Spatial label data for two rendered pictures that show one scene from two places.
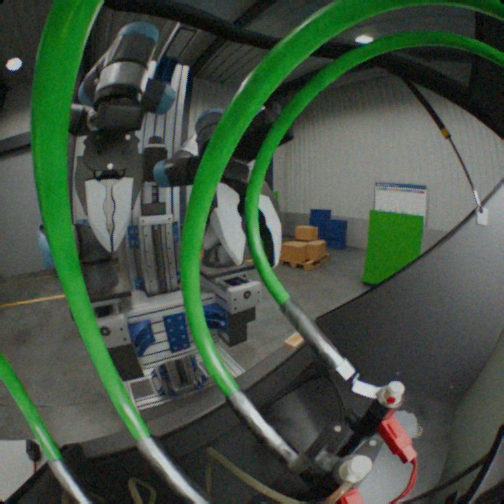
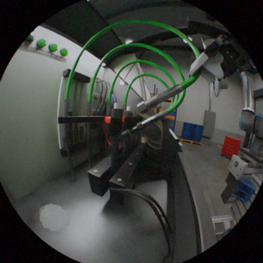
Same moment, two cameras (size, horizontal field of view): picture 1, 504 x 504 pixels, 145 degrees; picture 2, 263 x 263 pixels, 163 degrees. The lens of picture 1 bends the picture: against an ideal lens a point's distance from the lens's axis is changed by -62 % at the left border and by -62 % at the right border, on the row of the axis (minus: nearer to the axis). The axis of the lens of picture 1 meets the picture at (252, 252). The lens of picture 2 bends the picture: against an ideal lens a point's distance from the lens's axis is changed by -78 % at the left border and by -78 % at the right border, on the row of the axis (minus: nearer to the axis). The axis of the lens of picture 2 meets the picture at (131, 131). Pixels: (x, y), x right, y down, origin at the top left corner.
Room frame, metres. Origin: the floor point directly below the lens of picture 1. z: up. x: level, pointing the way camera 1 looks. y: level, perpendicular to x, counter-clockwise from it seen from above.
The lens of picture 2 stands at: (0.28, -0.19, 1.12)
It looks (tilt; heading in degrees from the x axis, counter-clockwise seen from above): 12 degrees down; 151
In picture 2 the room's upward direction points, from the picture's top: 6 degrees clockwise
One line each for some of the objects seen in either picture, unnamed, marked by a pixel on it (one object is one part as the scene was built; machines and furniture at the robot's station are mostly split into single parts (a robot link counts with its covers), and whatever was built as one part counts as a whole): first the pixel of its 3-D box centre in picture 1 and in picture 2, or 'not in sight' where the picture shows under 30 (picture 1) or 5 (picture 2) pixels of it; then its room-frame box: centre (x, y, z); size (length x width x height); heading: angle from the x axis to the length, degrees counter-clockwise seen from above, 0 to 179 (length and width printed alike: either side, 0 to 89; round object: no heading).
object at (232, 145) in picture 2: not in sight; (230, 148); (0.45, 4.38, 0.43); 0.70 x 0.46 x 0.86; 152
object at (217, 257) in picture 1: (219, 251); not in sight; (0.83, 0.14, 1.09); 0.15 x 0.15 x 0.10
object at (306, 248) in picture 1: (305, 244); not in sight; (4.54, -1.24, 0.39); 1.20 x 0.85 x 0.79; 139
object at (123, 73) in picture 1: (118, 87); (211, 48); (0.22, 0.19, 1.46); 0.08 x 0.08 x 0.05
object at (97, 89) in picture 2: not in sight; (96, 96); (-0.28, -0.14, 1.21); 0.13 x 0.03 x 0.31; 135
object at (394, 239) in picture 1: (395, 249); not in sight; (2.91, -2.53, 0.65); 0.95 x 0.86 x 1.30; 45
